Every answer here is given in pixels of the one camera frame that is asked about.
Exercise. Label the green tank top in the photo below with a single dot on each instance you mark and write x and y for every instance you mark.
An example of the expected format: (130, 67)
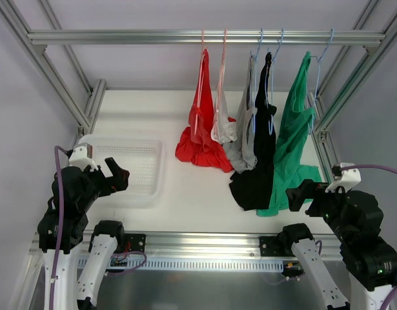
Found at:
(294, 130)

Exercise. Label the white tank top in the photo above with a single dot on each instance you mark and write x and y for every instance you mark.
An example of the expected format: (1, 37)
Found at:
(229, 127)

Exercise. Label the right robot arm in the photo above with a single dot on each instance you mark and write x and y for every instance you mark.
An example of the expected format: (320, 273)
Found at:
(355, 218)

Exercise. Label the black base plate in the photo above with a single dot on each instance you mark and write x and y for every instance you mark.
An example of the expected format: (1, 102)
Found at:
(134, 242)
(271, 246)

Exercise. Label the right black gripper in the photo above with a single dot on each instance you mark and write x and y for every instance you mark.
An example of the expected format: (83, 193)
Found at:
(313, 195)

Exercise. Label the pink hanger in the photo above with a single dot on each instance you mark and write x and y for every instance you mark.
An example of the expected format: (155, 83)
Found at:
(200, 81)
(217, 130)

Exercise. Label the red tank top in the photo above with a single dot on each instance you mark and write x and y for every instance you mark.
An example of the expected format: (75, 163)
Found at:
(200, 149)

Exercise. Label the aluminium hanging rail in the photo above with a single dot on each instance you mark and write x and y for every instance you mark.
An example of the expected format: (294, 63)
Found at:
(189, 37)

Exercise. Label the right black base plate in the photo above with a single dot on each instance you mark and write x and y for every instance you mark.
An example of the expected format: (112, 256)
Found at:
(271, 246)

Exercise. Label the white slotted cable duct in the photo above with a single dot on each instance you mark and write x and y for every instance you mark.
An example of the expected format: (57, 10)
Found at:
(195, 264)

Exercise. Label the grey tank top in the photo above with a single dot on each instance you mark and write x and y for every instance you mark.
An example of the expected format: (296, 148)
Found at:
(240, 152)

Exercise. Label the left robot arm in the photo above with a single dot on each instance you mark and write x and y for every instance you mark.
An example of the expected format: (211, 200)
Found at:
(61, 233)

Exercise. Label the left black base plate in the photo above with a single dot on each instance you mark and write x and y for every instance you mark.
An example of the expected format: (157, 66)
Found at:
(134, 242)

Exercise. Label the blue hanger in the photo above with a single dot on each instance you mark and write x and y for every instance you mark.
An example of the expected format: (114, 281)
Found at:
(273, 77)
(255, 58)
(319, 60)

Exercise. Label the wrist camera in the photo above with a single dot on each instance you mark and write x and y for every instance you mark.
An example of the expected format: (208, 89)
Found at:
(346, 177)
(81, 157)

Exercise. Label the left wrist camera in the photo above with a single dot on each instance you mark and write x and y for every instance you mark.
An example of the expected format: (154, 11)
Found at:
(81, 157)

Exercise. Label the black tank top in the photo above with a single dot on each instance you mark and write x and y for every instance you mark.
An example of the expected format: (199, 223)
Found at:
(252, 189)

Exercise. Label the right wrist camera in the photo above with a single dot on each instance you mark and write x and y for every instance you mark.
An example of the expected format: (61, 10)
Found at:
(346, 177)

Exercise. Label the aluminium front rail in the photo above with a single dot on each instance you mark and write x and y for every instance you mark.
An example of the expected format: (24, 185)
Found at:
(229, 246)

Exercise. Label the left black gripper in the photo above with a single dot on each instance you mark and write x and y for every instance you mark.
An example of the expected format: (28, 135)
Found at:
(102, 178)

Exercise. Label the white plastic basket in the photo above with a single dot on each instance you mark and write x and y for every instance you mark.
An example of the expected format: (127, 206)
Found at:
(143, 156)

